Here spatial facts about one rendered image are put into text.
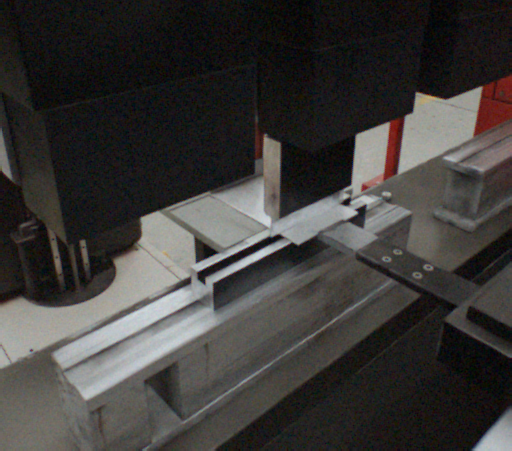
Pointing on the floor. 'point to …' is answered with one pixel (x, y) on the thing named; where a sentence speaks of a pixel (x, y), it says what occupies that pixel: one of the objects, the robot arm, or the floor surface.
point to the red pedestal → (390, 154)
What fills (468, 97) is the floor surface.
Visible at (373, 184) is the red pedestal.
